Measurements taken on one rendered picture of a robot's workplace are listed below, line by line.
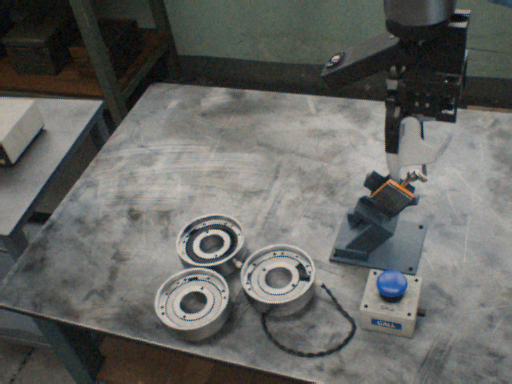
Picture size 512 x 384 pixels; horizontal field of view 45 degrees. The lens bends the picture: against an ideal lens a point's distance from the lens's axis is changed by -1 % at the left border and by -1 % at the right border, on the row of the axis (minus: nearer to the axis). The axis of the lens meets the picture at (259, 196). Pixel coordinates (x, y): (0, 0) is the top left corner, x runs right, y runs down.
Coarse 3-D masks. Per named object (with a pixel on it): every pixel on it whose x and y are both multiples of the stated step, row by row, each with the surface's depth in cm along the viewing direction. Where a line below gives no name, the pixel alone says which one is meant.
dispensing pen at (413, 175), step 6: (390, 174) 84; (408, 174) 81; (414, 174) 81; (420, 174) 81; (384, 180) 84; (402, 180) 84; (408, 180) 82; (414, 180) 81; (420, 180) 81; (378, 186) 85; (402, 186) 83; (408, 186) 84; (372, 192) 86; (402, 192) 84; (360, 222) 91
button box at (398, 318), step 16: (368, 288) 82; (416, 288) 81; (368, 304) 81; (384, 304) 80; (400, 304) 80; (416, 304) 80; (368, 320) 81; (384, 320) 80; (400, 320) 79; (400, 336) 81
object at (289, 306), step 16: (256, 256) 91; (272, 256) 91; (288, 256) 91; (304, 256) 89; (272, 272) 90; (288, 272) 89; (272, 288) 87; (288, 288) 86; (304, 288) 85; (256, 304) 85; (272, 304) 84; (288, 304) 84; (304, 304) 86
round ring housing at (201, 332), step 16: (192, 272) 90; (208, 272) 89; (160, 288) 88; (192, 288) 89; (224, 288) 88; (160, 304) 87; (176, 304) 87; (192, 304) 90; (208, 304) 86; (224, 304) 84; (160, 320) 85; (192, 320) 85; (224, 320) 85; (176, 336) 84; (192, 336) 84; (208, 336) 85
